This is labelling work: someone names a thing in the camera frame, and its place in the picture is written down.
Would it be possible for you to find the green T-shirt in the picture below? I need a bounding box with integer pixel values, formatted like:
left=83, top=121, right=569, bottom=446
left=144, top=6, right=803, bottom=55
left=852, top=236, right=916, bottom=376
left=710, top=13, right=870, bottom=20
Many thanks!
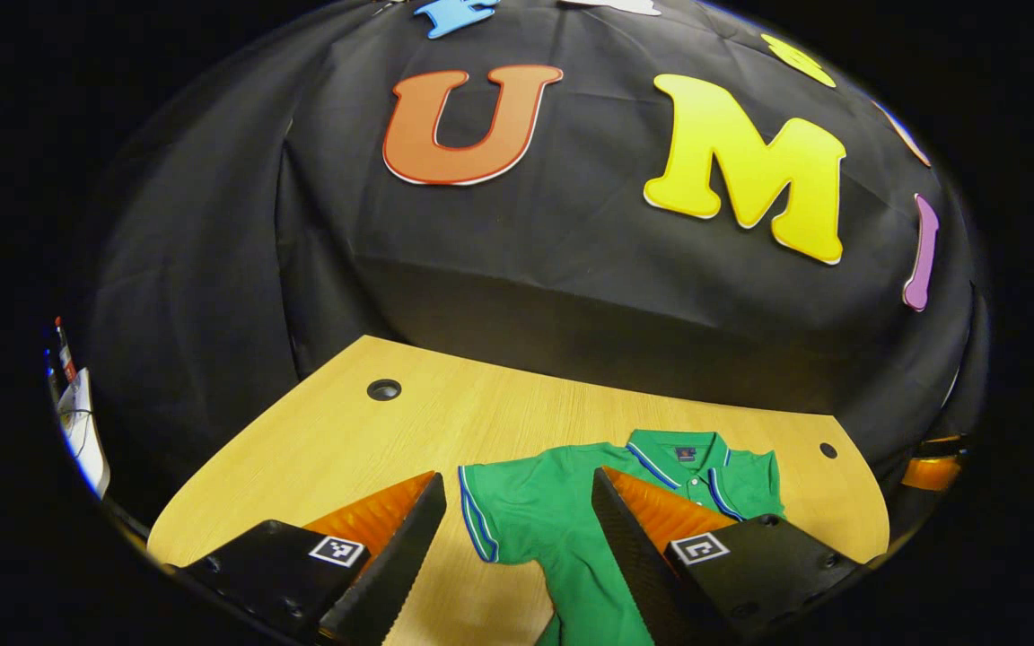
left=458, top=429, right=787, bottom=646

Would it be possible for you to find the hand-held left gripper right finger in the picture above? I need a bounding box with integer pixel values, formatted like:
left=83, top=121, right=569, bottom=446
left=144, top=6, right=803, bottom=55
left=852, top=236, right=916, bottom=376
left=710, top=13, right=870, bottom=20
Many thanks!
left=591, top=466, right=866, bottom=646

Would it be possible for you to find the white object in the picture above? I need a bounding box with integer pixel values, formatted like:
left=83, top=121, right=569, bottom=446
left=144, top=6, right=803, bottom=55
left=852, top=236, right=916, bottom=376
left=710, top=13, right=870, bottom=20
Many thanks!
left=57, top=368, right=112, bottom=500

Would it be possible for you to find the dark bottle with red label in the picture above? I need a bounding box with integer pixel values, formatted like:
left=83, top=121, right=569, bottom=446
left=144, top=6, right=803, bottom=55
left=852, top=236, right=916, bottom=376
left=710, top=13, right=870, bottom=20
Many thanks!
left=52, top=316, right=78, bottom=385

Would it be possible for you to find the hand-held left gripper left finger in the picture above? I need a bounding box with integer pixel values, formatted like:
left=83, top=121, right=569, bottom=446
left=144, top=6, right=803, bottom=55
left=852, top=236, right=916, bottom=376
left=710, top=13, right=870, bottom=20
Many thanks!
left=178, top=471, right=448, bottom=646

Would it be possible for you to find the black backdrop cloth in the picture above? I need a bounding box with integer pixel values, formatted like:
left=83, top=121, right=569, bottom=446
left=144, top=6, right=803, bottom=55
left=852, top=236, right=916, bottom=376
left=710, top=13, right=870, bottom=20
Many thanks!
left=86, top=0, right=989, bottom=530

